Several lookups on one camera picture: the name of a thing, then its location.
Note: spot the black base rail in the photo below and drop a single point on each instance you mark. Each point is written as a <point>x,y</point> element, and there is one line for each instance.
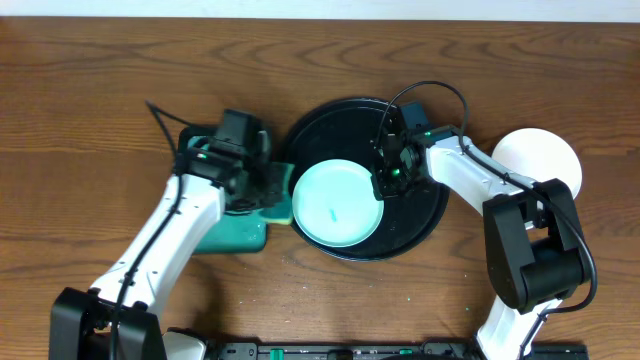
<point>375,351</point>

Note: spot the black rectangular tray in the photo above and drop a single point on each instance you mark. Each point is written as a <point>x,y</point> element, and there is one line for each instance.
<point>236,232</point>

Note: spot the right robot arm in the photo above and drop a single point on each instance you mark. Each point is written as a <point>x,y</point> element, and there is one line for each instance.
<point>538,261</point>

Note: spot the mint plate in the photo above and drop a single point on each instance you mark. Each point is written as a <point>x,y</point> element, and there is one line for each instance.
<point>334,204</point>

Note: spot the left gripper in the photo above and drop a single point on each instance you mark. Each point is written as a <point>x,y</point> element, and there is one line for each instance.
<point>267,180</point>

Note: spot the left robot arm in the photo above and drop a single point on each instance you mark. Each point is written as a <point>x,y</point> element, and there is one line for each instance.
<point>220,171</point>

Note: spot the green scrubbing sponge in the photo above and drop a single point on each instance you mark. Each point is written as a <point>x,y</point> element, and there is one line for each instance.
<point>276,203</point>

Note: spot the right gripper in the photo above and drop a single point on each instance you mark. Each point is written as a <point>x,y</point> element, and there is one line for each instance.
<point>382,176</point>

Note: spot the white plate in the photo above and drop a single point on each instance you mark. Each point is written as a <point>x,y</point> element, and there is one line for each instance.
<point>540,155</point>

